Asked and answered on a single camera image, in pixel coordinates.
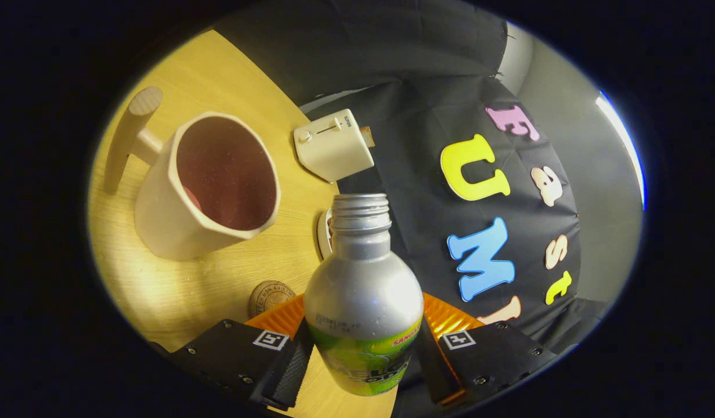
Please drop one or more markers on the brown toast slice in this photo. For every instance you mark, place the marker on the brown toast slice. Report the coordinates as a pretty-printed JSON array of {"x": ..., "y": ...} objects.
[{"x": 367, "y": 137}]

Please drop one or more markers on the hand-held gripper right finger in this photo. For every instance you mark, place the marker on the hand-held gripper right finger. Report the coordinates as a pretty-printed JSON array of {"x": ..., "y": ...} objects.
[{"x": 433, "y": 371}]

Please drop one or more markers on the silver bottle green label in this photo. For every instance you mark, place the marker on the silver bottle green label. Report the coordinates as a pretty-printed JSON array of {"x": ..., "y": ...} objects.
[{"x": 363, "y": 290}]

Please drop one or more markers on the small white toaster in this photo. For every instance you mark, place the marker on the small white toaster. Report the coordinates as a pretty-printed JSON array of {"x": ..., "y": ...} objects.
[{"x": 334, "y": 148}]

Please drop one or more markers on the bright ceiling light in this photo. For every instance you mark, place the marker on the bright ceiling light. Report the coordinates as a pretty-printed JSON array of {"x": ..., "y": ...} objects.
[{"x": 621, "y": 139}]

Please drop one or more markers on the round cork coaster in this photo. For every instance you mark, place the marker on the round cork coaster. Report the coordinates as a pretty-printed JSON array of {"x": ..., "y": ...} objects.
[{"x": 267, "y": 299}]

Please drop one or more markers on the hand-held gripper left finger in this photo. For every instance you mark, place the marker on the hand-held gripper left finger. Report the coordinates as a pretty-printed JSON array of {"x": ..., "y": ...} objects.
[{"x": 288, "y": 371}]

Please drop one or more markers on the wooden table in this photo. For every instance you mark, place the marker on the wooden table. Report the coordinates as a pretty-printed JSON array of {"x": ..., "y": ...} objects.
[{"x": 177, "y": 290}]

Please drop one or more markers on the small white round dish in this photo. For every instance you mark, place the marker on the small white round dish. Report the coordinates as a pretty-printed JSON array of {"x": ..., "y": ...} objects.
[{"x": 323, "y": 232}]

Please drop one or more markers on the black backdrop cloth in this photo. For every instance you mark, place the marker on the black backdrop cloth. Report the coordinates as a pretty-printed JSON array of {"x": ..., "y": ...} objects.
[{"x": 415, "y": 69}]

